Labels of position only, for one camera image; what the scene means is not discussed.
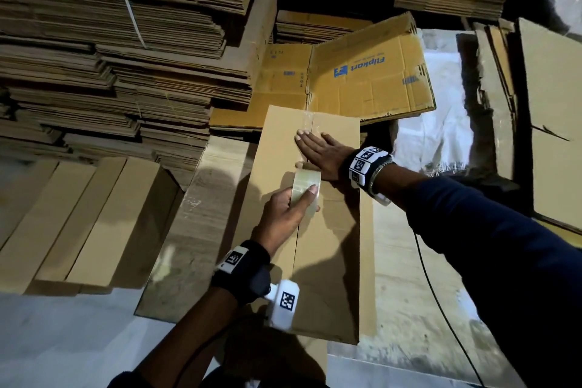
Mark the person's right hand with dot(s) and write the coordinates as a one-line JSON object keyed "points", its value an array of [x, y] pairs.
{"points": [[327, 156]]}

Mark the person's left hand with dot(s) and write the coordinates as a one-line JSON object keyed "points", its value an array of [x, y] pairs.
{"points": [[277, 224]]}

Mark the clear tape roll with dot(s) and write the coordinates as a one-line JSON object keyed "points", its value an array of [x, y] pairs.
{"points": [[305, 188]]}

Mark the person's right forearm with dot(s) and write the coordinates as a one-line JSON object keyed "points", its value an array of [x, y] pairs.
{"points": [[500, 265]]}

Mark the person's left forearm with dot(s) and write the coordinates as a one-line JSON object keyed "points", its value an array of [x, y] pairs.
{"points": [[182, 347]]}

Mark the pile of brown cartons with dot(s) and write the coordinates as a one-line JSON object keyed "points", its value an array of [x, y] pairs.
{"points": [[550, 119]]}

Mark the stacks of flat cardboard bundles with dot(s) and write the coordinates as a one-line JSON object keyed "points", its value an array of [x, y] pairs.
{"points": [[100, 47]]}

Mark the plywood work board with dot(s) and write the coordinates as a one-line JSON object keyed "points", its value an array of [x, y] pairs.
{"points": [[191, 247]]}

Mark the yellow carton with blue print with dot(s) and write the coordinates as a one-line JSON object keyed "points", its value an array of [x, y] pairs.
{"points": [[373, 69]]}

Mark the white plastic sack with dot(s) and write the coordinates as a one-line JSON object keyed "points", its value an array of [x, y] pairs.
{"points": [[436, 110]]}

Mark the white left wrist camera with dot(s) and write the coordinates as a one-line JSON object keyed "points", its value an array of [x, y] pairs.
{"points": [[284, 304]]}

